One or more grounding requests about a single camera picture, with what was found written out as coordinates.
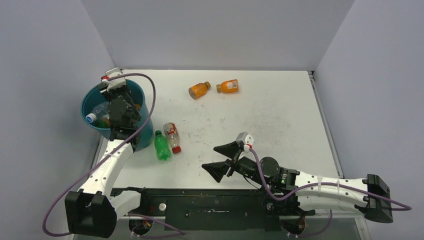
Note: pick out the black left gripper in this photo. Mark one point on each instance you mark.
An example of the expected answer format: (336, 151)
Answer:
(104, 91)

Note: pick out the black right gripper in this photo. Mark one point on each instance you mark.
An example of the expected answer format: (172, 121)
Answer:
(218, 169)

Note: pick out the clear bottle blue cap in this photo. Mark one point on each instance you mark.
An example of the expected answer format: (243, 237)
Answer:
(99, 112)

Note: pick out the large orange label bottle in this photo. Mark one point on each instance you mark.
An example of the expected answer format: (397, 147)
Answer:
(103, 123)

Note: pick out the red cap small bottle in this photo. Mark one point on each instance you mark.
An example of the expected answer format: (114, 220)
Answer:
(172, 136)

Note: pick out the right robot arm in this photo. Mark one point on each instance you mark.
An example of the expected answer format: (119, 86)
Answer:
(302, 191)

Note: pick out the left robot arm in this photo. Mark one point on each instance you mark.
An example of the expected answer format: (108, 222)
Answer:
(91, 210)

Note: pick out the teal plastic bin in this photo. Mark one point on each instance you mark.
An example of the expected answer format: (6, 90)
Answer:
(94, 98)

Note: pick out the green plastic bottle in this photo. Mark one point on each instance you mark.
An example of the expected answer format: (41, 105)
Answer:
(161, 146)

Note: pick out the orange bottle with barcode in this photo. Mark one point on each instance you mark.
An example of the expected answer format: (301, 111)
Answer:
(228, 87)

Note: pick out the small orange juice bottle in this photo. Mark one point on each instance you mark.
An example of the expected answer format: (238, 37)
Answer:
(199, 90)

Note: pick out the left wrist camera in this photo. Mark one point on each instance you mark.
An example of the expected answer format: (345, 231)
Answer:
(113, 79)

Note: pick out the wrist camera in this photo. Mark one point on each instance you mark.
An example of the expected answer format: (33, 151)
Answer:
(113, 79)
(245, 141)

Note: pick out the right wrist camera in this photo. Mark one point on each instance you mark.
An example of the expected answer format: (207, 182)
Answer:
(245, 141)

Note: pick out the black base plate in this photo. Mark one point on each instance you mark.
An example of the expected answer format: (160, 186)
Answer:
(219, 209)

